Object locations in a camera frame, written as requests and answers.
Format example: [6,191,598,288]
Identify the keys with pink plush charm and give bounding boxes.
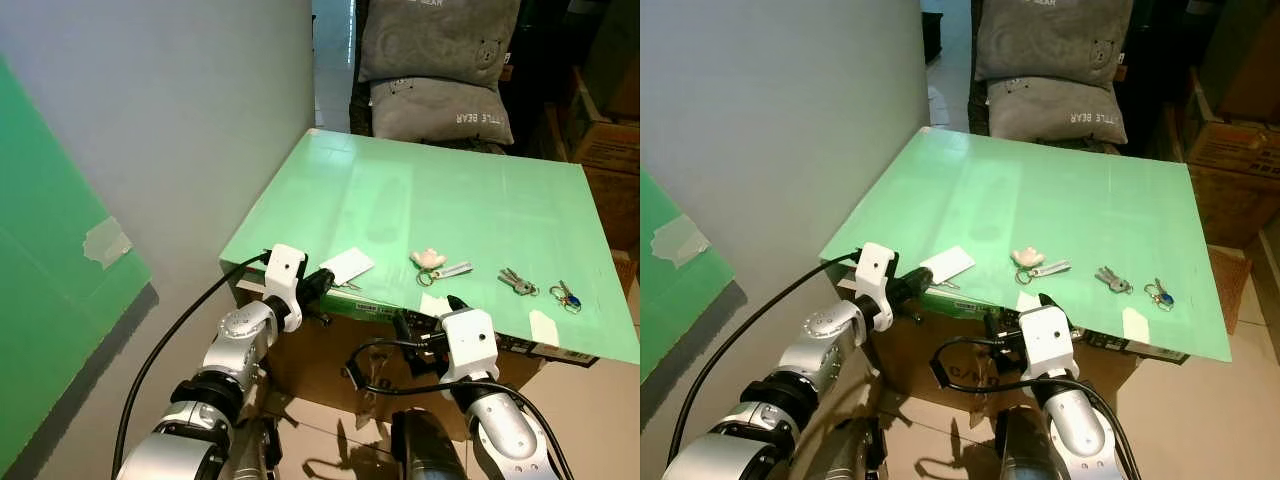
[409,246,474,289]
[1011,246,1074,287]

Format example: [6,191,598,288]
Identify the key with white card tag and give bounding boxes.
[317,246,377,294]
[917,246,977,292]

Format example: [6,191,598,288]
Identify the silver key bunch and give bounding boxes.
[497,266,540,298]
[1094,264,1135,296]

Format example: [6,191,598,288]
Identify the green table board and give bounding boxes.
[218,127,641,367]
[817,126,1234,364]

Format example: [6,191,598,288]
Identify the dark robot leg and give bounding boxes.
[389,407,468,480]
[994,404,1063,480]

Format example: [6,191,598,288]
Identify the brown woven basket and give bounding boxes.
[610,250,641,303]
[1209,244,1258,337]

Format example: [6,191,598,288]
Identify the grey pillow with white lettering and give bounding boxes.
[986,74,1130,145]
[369,77,517,147]

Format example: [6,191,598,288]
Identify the brown printed cardboard box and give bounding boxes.
[566,68,641,253]
[1183,68,1280,251]

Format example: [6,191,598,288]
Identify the crumpled clear tape piece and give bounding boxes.
[83,214,133,269]
[651,213,703,268]

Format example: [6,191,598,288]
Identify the grey bear print pillow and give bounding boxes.
[357,0,524,90]
[974,0,1135,87]

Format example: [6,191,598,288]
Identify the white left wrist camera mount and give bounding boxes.
[854,241,899,332]
[261,243,308,333]

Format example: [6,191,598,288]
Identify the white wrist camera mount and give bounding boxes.
[1017,304,1080,383]
[436,307,502,387]
[261,243,308,333]
[854,241,899,332]

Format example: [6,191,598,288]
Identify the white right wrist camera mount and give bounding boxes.
[436,307,502,387]
[1017,304,1080,383]

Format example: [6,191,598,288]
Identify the green wall board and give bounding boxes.
[0,55,153,473]
[640,168,737,383]

